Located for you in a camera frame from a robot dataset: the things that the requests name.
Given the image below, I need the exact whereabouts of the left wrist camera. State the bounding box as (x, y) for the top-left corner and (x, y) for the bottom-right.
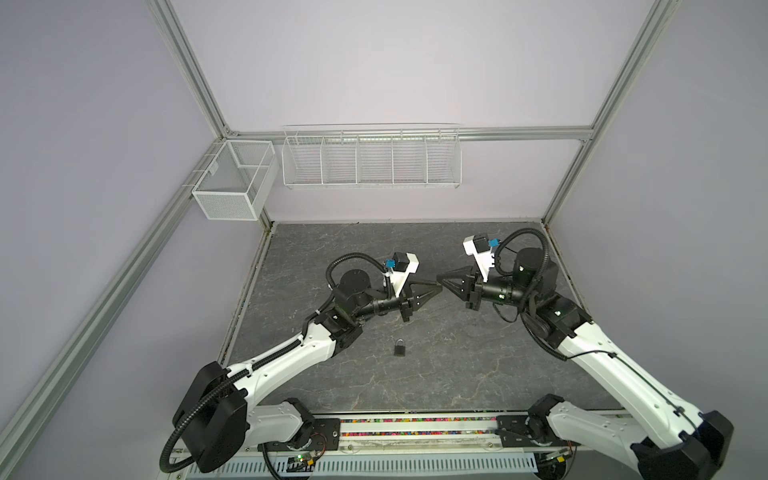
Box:
(384, 252), (419, 297)

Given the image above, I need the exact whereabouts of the white wire shelf basket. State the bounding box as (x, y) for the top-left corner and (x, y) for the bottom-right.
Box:
(282, 123), (463, 189)

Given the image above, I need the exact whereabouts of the white mesh box basket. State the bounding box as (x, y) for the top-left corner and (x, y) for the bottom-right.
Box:
(192, 140), (279, 221)

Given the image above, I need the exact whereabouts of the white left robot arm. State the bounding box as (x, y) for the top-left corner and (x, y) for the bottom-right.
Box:
(159, 269), (442, 473)

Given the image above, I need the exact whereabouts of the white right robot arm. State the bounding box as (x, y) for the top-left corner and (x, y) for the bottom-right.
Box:
(437, 248), (734, 479)

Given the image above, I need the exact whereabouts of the black corrugated left cable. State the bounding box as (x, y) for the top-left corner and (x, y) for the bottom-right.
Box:
(158, 252), (391, 474)

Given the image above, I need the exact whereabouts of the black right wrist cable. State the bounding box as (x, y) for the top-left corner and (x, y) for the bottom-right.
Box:
(493, 227), (703, 421)

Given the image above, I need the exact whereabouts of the white slotted cable duct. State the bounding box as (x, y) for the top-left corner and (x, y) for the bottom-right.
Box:
(185, 453), (538, 479)

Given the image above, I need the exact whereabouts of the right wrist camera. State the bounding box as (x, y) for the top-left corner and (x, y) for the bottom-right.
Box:
(462, 234), (499, 282)

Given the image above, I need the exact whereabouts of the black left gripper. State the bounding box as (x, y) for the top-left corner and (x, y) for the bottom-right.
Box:
(353, 277), (441, 323)

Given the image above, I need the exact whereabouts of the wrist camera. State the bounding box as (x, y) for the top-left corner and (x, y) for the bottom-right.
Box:
(384, 252), (419, 297)
(462, 234), (499, 282)

